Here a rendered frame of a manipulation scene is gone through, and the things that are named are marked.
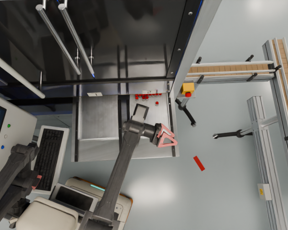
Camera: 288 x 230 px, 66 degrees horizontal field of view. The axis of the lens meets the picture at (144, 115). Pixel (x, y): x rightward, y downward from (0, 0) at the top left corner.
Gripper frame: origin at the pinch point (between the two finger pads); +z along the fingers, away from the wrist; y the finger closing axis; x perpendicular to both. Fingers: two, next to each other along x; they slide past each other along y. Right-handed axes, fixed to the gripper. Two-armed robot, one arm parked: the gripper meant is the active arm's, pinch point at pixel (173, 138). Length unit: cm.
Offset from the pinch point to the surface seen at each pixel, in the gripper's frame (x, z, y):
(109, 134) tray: 25, -30, 48
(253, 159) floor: 32, 115, 124
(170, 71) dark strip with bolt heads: -26.5, -8.1, 25.2
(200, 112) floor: 5, 51, 147
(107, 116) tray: 15, -35, 54
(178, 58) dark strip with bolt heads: -33.2, -8.3, 13.5
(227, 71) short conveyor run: -38, 33, 62
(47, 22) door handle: -29, -52, -23
